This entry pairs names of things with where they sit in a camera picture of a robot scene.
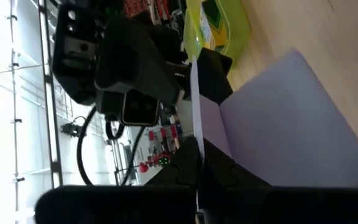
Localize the yellow green crayon box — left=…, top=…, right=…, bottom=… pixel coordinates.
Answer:
left=200, top=0, right=228, bottom=52

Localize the lavender paper sheet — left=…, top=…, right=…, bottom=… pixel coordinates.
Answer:
left=190, top=49, right=358, bottom=188

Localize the red robot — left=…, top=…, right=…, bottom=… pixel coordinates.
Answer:
left=137, top=151, right=172, bottom=174

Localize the lime green plastic bin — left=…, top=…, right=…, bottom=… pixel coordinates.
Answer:
left=183, top=0, right=251, bottom=68

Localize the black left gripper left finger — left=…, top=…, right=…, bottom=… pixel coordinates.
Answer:
left=144, top=136, right=203, bottom=187

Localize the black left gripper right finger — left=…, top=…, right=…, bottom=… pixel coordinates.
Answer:
left=197, top=139, right=273, bottom=224

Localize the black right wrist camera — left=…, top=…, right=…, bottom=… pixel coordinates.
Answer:
left=121, top=89, right=161, bottom=127

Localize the black rig frame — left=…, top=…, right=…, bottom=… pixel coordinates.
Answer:
left=37, top=0, right=64, bottom=187

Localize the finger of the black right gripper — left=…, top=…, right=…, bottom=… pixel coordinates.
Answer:
left=196, top=47, right=233, bottom=105

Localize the shelf with red bins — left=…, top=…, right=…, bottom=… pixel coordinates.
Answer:
left=121, top=0, right=188, bottom=27

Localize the black hanging camera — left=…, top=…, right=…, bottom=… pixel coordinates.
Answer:
left=60, top=115, right=86, bottom=138

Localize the black right camera cable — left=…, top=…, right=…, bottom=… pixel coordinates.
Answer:
left=76, top=105, right=147, bottom=187

